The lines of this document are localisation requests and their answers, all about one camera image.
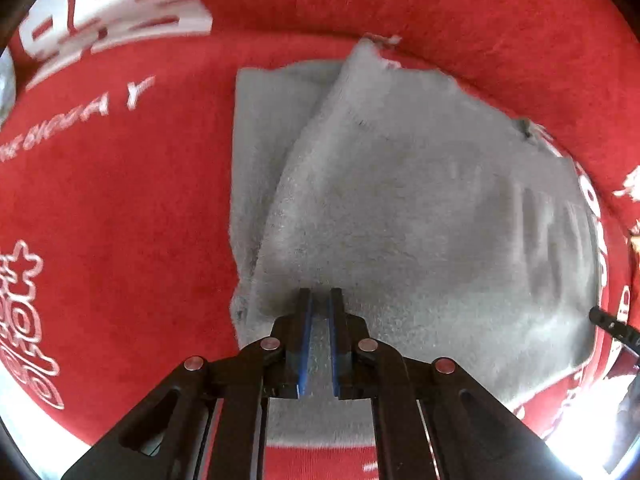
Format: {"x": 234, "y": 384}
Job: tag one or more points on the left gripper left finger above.
{"x": 208, "y": 419}

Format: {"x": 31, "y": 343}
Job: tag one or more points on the floral white blue fabric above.
{"x": 7, "y": 85}

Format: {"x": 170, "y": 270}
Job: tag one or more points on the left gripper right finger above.
{"x": 431, "y": 420}

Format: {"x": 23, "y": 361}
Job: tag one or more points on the grey fleece garment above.
{"x": 449, "y": 227}

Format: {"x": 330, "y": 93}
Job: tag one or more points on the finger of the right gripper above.
{"x": 623, "y": 336}

